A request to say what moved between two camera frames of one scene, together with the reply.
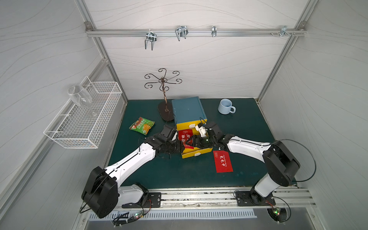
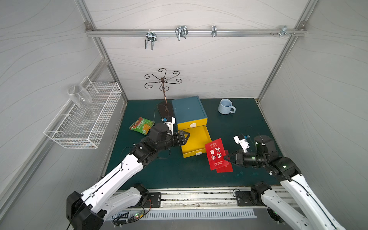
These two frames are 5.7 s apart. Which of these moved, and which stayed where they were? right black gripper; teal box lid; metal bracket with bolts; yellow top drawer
Moved: right black gripper
Stayed: metal bracket with bolts; teal box lid; yellow top drawer
